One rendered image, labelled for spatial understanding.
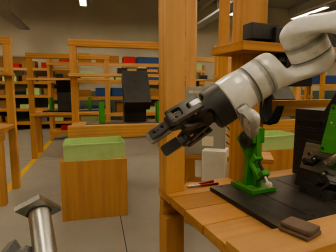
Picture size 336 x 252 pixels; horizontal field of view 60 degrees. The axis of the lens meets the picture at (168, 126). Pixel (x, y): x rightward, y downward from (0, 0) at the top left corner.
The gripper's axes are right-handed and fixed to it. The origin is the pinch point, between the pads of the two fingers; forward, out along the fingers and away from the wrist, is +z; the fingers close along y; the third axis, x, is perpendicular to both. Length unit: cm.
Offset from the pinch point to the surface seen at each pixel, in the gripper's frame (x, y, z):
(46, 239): 7.4, 12.5, 17.9
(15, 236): -77, -193, 177
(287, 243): 29, -47, -12
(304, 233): 29, -49, -18
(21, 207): 1.7, 13.2, 19.4
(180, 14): -63, -50, -30
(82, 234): -49, -211, 127
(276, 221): 23, -59, -14
